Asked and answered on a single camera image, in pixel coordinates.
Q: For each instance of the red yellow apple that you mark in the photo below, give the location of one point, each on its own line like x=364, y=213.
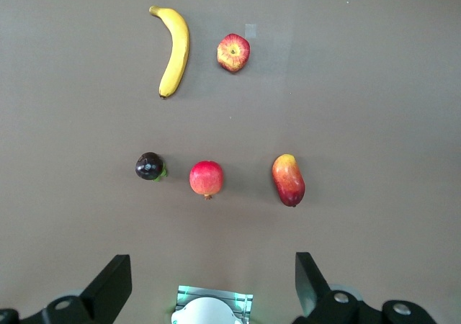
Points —
x=233, y=52

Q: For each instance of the clear tape patch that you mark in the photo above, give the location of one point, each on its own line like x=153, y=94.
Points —
x=250, y=31

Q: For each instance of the red yellow mango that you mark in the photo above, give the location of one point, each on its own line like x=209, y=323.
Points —
x=288, y=181

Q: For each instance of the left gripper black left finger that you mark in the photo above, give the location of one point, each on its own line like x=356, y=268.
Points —
x=104, y=295

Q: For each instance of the yellow banana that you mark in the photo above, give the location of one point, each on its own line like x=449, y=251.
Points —
x=176, y=50

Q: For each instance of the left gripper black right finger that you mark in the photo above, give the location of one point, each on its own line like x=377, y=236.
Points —
x=317, y=302

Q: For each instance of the dark purple mangosteen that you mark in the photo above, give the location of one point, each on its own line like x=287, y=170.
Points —
x=147, y=165

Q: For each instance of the red pomegranate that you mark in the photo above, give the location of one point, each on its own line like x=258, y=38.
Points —
x=206, y=180

